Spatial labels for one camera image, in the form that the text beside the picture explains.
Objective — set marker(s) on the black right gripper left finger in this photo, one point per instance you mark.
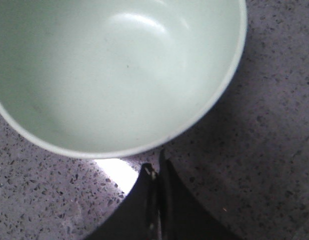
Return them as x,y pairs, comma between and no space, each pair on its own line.
137,217

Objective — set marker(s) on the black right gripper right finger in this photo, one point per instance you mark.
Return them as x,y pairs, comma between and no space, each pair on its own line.
182,216

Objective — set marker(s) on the green bowl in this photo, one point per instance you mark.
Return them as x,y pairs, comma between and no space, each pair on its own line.
102,79

